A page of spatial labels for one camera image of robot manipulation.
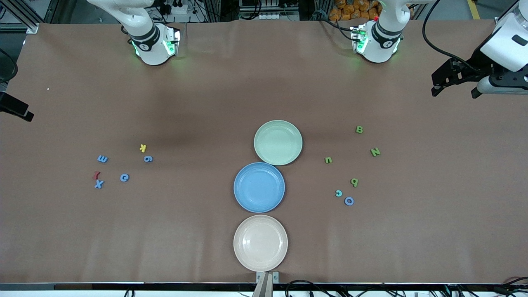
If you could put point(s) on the blue letter X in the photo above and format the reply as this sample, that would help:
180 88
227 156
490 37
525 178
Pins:
98 184

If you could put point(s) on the orange bagged items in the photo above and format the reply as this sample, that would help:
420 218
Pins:
350 10

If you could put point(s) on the white power strip with plugs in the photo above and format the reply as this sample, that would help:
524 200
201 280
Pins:
175 8

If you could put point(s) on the blue letter O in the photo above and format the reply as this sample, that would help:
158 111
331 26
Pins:
346 201

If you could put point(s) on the beige plate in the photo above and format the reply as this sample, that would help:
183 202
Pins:
260 243

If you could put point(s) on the red foam letter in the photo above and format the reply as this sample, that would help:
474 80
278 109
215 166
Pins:
96 175

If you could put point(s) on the aluminium frame post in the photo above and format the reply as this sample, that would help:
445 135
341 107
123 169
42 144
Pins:
212 10

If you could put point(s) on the brown paper table cover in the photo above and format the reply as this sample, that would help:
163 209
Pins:
264 82

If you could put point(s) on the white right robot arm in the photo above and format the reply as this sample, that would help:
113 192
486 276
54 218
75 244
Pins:
152 51

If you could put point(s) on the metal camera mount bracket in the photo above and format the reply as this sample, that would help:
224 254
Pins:
275 277

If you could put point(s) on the blue letter E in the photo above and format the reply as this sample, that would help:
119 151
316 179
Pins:
102 159

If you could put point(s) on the blue plate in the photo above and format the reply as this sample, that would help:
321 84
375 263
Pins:
259 187

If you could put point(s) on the aluminium frame extrusion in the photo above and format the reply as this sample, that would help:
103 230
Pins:
31 25

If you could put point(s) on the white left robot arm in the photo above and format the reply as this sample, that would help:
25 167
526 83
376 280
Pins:
381 51

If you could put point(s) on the pale green plate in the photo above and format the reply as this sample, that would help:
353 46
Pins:
278 142

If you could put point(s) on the blue letter G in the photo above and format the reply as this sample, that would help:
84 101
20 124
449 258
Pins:
124 180

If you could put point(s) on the green small letter b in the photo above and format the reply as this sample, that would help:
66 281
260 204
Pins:
353 183

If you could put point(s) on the green letter N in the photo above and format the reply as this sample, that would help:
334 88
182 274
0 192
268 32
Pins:
375 152

